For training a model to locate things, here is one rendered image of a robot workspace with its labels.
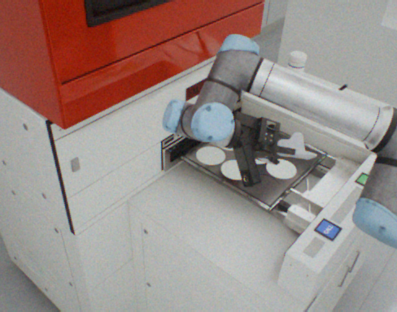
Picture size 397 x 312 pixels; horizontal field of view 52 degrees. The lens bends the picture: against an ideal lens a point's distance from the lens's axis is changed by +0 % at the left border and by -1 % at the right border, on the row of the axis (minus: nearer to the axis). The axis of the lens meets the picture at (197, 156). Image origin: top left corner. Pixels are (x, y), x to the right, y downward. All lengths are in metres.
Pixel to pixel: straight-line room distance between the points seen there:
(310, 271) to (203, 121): 0.49
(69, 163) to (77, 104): 0.20
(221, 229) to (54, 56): 0.71
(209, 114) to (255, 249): 0.58
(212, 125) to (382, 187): 0.34
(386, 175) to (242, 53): 0.36
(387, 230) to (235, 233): 0.57
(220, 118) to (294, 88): 0.15
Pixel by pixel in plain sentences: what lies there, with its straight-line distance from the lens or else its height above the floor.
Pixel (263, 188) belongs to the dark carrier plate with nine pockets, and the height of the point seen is 0.90.
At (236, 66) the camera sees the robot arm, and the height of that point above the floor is 1.42.
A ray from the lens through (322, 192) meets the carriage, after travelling 1.38.
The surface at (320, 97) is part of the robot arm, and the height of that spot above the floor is 1.39.
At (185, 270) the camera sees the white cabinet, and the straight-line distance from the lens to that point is 1.34.
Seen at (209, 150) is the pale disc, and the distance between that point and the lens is 1.43.
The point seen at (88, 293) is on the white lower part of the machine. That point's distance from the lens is 1.53.
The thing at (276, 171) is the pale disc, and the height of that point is 0.90.
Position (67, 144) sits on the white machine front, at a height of 1.15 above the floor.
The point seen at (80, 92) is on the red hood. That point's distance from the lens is 0.97.
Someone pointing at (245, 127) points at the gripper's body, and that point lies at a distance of 0.97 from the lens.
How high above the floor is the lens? 1.78
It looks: 39 degrees down
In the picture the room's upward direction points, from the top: 3 degrees clockwise
